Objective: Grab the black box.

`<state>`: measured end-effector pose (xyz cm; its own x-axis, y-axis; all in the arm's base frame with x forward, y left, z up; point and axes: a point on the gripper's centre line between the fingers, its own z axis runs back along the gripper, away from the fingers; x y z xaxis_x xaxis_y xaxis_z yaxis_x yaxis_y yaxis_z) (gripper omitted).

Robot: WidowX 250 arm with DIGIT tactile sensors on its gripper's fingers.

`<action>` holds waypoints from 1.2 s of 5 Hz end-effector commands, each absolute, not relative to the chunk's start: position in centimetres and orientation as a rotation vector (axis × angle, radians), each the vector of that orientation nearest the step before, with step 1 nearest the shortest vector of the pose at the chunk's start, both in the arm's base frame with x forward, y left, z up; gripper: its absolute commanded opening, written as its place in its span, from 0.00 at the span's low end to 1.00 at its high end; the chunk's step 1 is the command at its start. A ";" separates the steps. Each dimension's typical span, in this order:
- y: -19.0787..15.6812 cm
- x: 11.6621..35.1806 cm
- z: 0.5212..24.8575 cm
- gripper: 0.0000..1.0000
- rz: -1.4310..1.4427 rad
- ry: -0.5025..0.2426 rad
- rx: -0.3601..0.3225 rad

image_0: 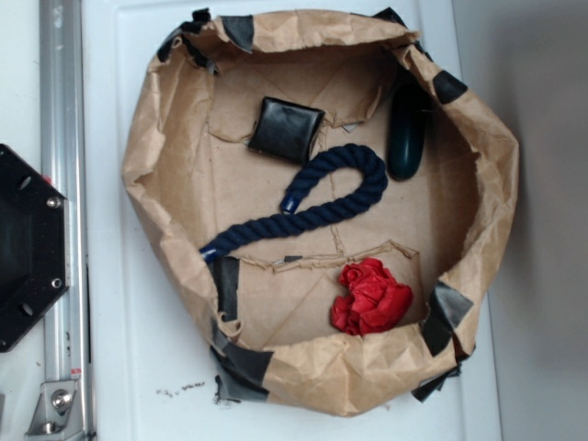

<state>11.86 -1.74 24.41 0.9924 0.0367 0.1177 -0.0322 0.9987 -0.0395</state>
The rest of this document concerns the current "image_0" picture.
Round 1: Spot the black box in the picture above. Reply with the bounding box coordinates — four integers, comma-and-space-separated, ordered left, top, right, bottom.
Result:
248, 96, 325, 165

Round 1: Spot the brown paper bin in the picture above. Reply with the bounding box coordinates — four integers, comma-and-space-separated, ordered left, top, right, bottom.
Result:
122, 10, 519, 416

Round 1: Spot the red crumpled paper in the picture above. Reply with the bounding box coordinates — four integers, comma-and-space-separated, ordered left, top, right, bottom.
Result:
330, 258, 413, 336

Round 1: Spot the dark green oval object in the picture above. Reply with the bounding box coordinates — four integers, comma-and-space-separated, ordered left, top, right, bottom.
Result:
387, 84, 432, 181

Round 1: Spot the dark blue rope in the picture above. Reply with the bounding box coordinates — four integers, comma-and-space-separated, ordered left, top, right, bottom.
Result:
199, 143, 390, 264

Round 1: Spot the aluminium rail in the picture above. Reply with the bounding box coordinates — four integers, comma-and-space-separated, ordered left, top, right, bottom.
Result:
40, 1, 96, 440

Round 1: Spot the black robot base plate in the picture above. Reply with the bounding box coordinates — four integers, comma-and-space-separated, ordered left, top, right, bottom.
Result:
1, 144, 68, 353

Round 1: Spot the metal corner bracket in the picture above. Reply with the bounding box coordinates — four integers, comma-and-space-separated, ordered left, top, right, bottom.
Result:
24, 379, 84, 440

